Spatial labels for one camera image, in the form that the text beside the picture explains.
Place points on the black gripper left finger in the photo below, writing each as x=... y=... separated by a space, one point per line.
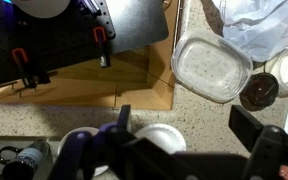
x=129 y=157

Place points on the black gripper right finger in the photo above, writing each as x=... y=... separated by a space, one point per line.
x=267 y=145

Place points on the small white glass plate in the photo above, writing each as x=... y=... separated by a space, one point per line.
x=163 y=135

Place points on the white ceramic bowl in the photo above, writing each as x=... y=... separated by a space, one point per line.
x=76 y=138

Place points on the dark brown round lid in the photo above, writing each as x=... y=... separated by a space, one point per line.
x=260 y=92

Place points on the wooden lower cabinet drawers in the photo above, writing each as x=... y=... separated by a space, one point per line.
x=141 y=77

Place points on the clear plastic food container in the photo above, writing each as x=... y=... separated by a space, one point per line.
x=210 y=66

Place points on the crinkled clear plastic bag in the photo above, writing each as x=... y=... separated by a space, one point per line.
x=258 y=27

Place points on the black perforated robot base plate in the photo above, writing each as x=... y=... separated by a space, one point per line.
x=37 y=36

